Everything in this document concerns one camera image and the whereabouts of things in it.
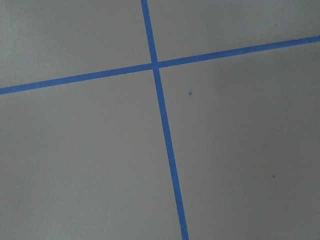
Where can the long blue tape strip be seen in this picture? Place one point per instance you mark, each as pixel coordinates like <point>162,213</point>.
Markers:
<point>164,121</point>

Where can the crossing blue tape strip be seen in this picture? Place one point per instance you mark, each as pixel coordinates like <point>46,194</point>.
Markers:
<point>161,64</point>

